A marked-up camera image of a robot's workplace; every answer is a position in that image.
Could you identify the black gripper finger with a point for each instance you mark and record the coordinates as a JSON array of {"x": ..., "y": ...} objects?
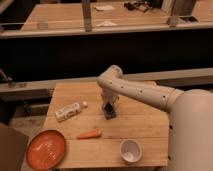
[{"x": 109, "y": 111}]

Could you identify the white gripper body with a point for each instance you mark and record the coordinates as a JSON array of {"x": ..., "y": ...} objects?
[{"x": 110, "y": 97}]

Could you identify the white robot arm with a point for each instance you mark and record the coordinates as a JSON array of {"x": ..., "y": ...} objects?
[{"x": 190, "y": 114}]

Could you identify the orange carrot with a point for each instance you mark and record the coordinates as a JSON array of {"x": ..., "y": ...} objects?
[{"x": 91, "y": 134}]

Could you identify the white cup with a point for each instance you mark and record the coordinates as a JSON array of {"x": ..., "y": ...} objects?
[{"x": 130, "y": 151}]

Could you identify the white plastic bottle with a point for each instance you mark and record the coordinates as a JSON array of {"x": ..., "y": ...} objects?
[{"x": 70, "y": 110}]

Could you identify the orange plate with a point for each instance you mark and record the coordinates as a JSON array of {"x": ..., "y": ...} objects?
[{"x": 46, "y": 150}]

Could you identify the white crumpled paper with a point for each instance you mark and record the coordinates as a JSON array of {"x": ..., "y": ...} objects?
[{"x": 106, "y": 24}]

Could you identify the white paper sheet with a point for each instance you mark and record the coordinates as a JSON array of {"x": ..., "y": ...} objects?
[{"x": 104, "y": 8}]

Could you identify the black tool pile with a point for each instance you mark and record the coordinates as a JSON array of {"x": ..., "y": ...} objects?
[{"x": 141, "y": 5}]

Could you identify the brown cardboard box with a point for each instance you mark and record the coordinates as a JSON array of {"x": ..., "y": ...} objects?
[{"x": 12, "y": 148}]

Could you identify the grey metal post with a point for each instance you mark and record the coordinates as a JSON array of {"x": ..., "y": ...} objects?
[{"x": 87, "y": 15}]

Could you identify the metal clamp on rail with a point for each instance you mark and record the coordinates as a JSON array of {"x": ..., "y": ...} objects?
[{"x": 10, "y": 82}]

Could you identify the grey metal bracket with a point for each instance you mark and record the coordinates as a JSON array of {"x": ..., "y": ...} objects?
[{"x": 181, "y": 9}]

